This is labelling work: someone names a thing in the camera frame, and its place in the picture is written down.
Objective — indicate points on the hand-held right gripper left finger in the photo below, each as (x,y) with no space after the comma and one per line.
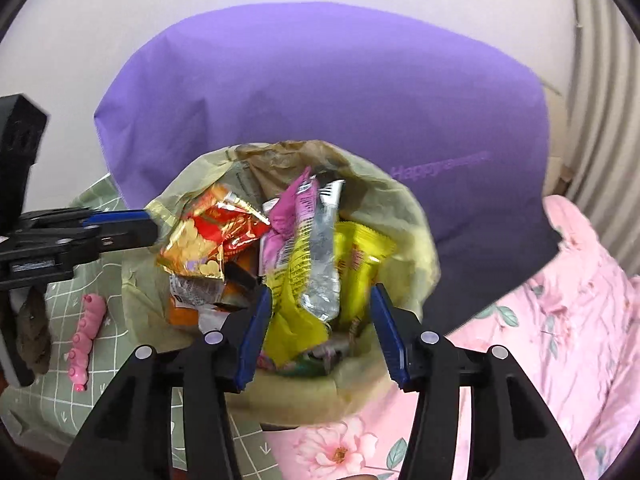
(255,340)

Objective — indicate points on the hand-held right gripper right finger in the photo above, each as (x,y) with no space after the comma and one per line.
(390,340)

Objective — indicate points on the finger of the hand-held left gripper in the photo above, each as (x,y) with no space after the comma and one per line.
(130,235)
(115,217)

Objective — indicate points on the yellow-green snack packet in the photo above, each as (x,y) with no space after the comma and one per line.
(290,320)

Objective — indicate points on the orange snack packet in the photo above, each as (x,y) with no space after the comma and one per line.
(182,317)

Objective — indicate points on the red and gold snack packet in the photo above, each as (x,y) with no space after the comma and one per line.
(210,230)

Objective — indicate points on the clear silver wrapper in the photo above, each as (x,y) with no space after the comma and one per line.
(322,270)

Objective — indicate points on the yellow trash bag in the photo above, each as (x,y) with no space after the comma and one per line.
(400,240)

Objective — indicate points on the magenta snack wrapper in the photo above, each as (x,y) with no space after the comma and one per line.
(290,210)

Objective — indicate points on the person's left hand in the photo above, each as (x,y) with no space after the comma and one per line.
(34,335)

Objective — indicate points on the pink caterpillar toy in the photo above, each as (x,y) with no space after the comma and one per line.
(85,340)

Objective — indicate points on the green checked tablecloth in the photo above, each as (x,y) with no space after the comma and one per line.
(55,410)

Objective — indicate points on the brown plastic bag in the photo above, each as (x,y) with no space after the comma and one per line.
(285,160)

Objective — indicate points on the pink floral blanket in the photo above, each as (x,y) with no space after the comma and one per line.
(575,335)

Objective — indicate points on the purple pillow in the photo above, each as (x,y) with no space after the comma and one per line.
(325,85)

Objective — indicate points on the beige headboard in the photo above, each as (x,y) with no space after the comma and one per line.
(555,120)

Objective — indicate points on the grey striped curtain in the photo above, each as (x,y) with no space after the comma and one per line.
(605,110)

